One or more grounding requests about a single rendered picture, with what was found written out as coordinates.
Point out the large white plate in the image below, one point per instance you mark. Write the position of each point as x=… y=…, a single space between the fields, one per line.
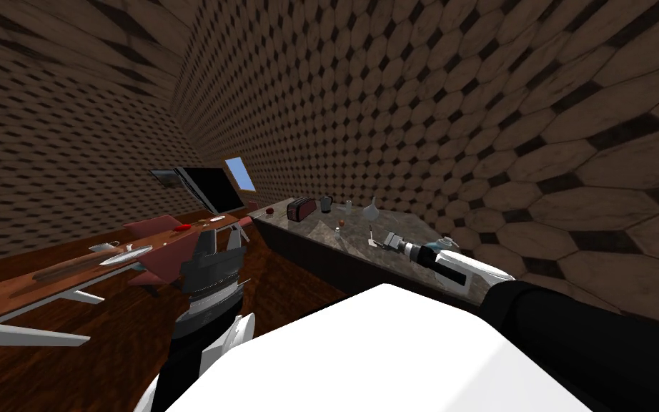
x=126 y=255

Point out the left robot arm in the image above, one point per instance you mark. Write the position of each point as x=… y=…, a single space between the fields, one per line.
x=192 y=343

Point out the teal pot white lid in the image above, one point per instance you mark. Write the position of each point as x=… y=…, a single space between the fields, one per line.
x=441 y=245

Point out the blue window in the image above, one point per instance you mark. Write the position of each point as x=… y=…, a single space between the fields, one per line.
x=241 y=173

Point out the black television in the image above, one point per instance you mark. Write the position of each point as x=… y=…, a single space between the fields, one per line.
x=215 y=189

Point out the pale cup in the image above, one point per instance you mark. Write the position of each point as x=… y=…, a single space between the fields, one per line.
x=349 y=206

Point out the dark grey kettle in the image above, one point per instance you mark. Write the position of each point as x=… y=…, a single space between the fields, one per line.
x=326 y=204

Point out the white utensil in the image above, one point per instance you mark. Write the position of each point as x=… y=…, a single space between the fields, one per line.
x=372 y=242

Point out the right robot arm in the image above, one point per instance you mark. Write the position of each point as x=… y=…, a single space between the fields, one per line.
x=564 y=337

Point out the red chair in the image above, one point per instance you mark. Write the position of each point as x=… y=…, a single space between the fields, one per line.
x=163 y=260
x=155 y=225

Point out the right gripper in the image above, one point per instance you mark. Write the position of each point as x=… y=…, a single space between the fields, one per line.
x=393 y=242

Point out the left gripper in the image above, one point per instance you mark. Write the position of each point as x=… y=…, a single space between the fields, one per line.
x=212 y=272

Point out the red toaster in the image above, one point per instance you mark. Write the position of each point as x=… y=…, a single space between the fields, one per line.
x=301 y=209

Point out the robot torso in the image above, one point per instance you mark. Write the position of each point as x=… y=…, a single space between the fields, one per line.
x=386 y=355

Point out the framed wall picture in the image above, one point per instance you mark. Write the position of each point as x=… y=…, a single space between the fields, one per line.
x=165 y=178

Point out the red bowl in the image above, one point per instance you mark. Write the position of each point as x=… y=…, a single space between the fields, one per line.
x=181 y=228

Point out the white mug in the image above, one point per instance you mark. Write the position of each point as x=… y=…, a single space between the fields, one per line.
x=101 y=246

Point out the white flask vase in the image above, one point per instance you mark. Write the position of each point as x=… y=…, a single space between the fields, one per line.
x=370 y=213

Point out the small white plate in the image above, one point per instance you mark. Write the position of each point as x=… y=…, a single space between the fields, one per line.
x=217 y=218

